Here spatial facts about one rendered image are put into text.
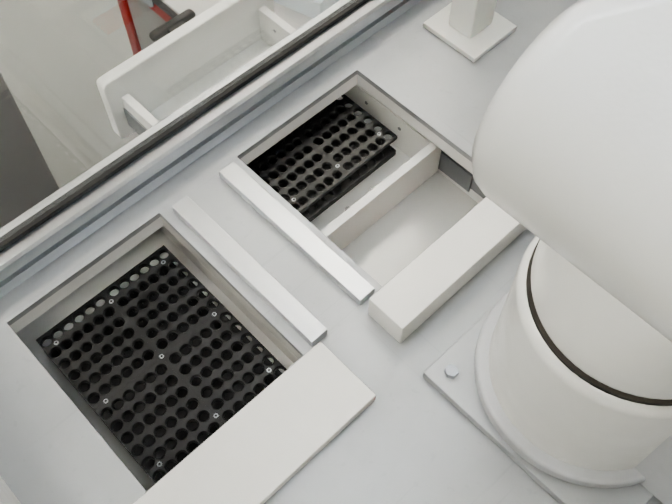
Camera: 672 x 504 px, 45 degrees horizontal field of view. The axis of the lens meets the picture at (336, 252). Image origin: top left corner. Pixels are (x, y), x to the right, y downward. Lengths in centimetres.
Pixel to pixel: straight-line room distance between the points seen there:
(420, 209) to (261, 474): 44
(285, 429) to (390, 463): 11
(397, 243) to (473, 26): 29
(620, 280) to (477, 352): 51
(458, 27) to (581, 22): 78
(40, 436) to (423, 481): 37
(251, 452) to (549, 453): 28
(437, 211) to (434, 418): 34
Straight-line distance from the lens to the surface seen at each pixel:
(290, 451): 79
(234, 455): 80
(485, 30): 111
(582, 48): 31
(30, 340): 103
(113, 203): 94
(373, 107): 111
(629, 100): 30
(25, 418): 87
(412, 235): 105
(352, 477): 80
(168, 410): 88
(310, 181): 104
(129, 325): 93
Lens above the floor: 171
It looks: 59 degrees down
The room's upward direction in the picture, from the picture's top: straight up
